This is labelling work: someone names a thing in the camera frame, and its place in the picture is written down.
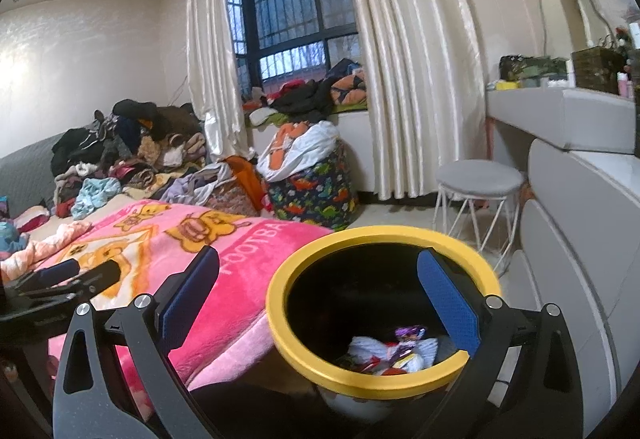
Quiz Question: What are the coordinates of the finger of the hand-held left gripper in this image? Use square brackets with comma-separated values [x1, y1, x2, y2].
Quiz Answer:
[30, 261, 122, 308]
[15, 258, 82, 293]

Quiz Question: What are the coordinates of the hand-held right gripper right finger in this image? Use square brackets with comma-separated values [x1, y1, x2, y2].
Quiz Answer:
[417, 247, 586, 439]

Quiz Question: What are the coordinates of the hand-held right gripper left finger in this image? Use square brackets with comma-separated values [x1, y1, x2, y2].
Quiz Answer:
[52, 245, 221, 439]

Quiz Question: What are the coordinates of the purple foil wrapper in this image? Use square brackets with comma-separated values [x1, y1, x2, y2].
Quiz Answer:
[394, 325, 430, 345]

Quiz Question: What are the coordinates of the black bin with yellow rim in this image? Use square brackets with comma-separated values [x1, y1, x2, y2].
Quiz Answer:
[266, 225, 502, 439]

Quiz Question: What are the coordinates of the red snack packet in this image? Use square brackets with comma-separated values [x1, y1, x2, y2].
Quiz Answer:
[344, 354, 382, 373]

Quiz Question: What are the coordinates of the pale pink fleece cloth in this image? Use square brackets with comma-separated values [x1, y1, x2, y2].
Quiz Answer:
[0, 219, 94, 281]

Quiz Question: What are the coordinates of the pink printed blanket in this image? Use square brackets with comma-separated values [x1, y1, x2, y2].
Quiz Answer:
[30, 199, 333, 420]

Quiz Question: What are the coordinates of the red and white pillow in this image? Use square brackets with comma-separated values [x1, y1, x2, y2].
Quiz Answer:
[12, 214, 52, 233]

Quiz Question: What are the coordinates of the blue printed plush cloth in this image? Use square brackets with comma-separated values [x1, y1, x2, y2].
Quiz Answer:
[0, 196, 32, 261]

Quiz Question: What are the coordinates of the light blue cloth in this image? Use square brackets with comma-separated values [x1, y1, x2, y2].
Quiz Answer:
[70, 178, 124, 220]

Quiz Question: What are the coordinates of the floral patterned bag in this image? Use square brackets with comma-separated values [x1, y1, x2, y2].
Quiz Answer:
[207, 182, 262, 219]

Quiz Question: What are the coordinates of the grey headboard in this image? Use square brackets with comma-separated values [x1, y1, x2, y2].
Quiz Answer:
[0, 134, 67, 220]

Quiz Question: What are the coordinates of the pile of clothes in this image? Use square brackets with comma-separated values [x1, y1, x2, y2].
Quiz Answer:
[50, 99, 266, 220]

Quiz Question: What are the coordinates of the white dressing table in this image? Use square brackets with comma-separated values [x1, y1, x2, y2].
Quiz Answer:
[500, 138, 640, 420]

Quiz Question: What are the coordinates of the dinosaur print bag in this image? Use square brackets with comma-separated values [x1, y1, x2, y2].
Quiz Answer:
[267, 139, 360, 232]

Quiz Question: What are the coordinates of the white and orange cloth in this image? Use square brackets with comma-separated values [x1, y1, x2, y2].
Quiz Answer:
[256, 120, 342, 184]

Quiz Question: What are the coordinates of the grey vanity desk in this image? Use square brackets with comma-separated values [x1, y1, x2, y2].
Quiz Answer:
[486, 86, 638, 155]

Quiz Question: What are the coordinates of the clothes heap on windowsill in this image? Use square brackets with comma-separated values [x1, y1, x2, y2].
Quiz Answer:
[245, 58, 370, 125]

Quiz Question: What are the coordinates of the wide cream curtain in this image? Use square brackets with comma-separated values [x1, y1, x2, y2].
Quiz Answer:
[332, 0, 488, 202]

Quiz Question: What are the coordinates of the narrow cream curtain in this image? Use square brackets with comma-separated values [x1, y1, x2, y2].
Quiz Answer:
[186, 0, 258, 160]

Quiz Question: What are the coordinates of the silver framed mirror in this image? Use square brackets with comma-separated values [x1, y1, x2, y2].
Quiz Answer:
[537, 0, 617, 60]

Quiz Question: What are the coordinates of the grey stool with wire legs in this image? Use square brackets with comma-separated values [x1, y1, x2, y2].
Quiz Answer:
[434, 160, 525, 254]

